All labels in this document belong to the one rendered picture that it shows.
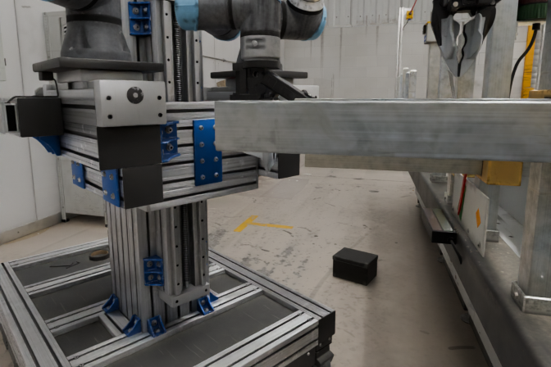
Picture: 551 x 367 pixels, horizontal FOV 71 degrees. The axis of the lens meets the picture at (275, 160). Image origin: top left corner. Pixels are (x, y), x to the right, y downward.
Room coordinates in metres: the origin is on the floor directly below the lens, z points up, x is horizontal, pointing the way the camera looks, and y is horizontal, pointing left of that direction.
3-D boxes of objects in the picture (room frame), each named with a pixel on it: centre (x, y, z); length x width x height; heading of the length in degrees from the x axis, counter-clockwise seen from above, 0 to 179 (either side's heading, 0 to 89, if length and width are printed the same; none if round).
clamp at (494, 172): (0.68, -0.39, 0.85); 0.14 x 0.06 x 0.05; 166
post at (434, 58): (1.44, -0.57, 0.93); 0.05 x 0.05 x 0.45; 76
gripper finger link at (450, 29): (0.61, -0.27, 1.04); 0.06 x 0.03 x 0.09; 166
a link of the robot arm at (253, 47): (0.76, 0.03, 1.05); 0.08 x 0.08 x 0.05
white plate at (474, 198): (0.73, -0.37, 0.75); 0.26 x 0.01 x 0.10; 166
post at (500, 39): (0.70, -0.39, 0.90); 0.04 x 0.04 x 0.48; 76
